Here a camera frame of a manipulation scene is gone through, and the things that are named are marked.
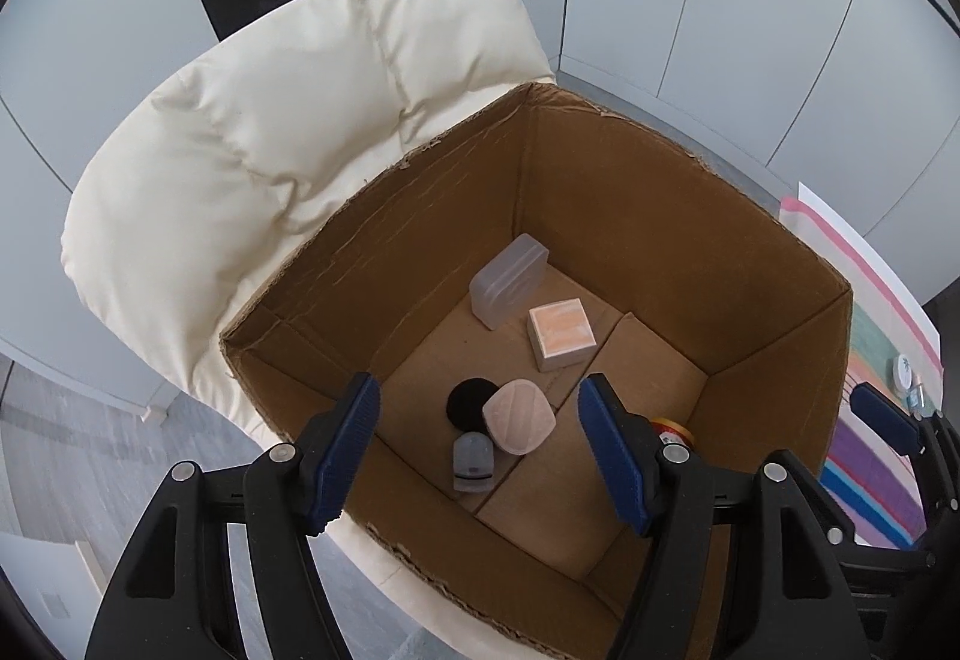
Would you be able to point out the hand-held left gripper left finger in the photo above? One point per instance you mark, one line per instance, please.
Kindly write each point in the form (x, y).
(341, 457)

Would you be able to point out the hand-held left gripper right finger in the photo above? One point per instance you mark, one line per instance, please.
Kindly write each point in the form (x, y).
(615, 457)

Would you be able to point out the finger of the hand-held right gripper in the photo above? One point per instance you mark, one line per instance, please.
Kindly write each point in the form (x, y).
(885, 416)
(943, 472)

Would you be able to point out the small glass jar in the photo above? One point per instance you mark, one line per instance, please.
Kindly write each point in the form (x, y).
(916, 397)

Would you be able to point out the round white tin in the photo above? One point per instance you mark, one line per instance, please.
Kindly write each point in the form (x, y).
(904, 371)

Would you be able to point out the small red-rimmed jar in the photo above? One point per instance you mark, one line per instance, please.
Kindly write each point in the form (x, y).
(675, 435)

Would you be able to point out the beige makeup puff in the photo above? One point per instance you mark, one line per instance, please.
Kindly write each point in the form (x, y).
(517, 416)

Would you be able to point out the small grey item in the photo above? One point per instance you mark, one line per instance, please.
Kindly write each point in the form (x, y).
(472, 461)

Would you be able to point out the black round puff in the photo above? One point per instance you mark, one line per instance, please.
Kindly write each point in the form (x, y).
(465, 401)

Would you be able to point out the pink square box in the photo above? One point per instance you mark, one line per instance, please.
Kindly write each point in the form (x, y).
(562, 330)

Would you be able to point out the clear plastic container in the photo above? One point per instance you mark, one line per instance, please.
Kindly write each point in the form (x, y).
(506, 281)

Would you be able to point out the cardboard box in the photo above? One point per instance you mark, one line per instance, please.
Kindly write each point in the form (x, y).
(600, 217)

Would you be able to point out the striped cloth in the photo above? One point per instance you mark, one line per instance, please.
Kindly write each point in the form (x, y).
(870, 480)

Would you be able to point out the cream padded chair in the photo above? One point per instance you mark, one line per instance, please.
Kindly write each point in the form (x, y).
(262, 142)

